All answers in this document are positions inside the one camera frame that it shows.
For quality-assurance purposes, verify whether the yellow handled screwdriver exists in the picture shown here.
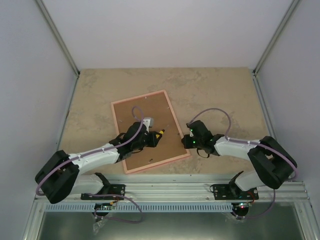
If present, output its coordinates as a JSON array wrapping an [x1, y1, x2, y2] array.
[[156, 124, 170, 139]]

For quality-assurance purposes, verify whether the pink wooden photo frame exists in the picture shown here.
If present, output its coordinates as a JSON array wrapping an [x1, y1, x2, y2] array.
[[111, 90, 191, 174]]

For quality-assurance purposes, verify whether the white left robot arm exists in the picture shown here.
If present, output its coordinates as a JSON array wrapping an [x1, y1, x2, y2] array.
[[35, 117, 165, 204]]

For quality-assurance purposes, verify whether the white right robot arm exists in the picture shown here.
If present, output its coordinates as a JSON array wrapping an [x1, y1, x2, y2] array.
[[181, 120, 298, 200]]

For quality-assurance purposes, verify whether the right controller board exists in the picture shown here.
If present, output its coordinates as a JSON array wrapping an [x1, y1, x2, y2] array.
[[231, 201, 253, 219]]

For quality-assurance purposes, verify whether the controller board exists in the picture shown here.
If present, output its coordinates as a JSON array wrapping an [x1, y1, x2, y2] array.
[[93, 201, 117, 217], [231, 201, 253, 219]]

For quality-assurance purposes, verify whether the left controller board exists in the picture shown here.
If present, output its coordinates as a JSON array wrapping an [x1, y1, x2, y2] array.
[[93, 201, 117, 217]]

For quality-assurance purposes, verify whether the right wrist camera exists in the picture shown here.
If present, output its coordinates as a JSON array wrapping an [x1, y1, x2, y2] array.
[[186, 122, 194, 138]]

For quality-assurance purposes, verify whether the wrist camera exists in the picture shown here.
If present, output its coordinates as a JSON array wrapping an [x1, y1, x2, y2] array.
[[186, 122, 194, 138], [142, 117, 154, 132]]

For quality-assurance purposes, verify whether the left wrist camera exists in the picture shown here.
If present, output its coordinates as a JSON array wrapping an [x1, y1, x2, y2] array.
[[142, 117, 154, 132]]

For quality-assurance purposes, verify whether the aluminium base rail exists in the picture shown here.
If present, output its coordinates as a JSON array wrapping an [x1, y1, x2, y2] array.
[[34, 173, 310, 202]]

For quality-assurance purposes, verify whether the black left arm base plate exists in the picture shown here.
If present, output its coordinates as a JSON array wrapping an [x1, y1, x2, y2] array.
[[80, 184, 126, 201]]

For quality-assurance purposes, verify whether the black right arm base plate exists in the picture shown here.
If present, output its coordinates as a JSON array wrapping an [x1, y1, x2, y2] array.
[[209, 184, 259, 201]]

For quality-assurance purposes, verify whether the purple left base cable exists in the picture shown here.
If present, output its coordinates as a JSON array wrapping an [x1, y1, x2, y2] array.
[[87, 192, 145, 224]]

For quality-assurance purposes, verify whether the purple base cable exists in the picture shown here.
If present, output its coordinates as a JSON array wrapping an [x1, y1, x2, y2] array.
[[232, 188, 277, 221], [87, 192, 145, 224]]

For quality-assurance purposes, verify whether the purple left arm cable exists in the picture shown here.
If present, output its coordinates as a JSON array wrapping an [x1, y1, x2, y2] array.
[[36, 106, 145, 196]]

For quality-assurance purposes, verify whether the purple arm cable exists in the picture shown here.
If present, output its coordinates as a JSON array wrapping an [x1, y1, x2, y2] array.
[[36, 106, 145, 196], [188, 107, 298, 180]]

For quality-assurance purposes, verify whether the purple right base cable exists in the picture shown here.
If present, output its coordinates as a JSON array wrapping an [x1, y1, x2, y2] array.
[[232, 188, 277, 221]]

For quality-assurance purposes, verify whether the aluminium corner post right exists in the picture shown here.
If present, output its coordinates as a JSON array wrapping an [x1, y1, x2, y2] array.
[[252, 0, 302, 76]]

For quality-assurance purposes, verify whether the aluminium corner post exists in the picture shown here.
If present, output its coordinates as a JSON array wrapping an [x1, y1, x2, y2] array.
[[252, 0, 302, 76], [34, 0, 81, 77]]

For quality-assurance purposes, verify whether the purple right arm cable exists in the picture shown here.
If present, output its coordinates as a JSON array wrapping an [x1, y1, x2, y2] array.
[[188, 107, 298, 180]]

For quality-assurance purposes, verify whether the grey slotted cable duct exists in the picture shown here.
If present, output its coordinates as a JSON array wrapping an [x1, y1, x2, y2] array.
[[45, 202, 233, 213]]

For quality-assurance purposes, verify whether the aluminium corner post left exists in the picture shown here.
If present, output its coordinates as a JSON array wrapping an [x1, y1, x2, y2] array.
[[34, 0, 81, 77]]

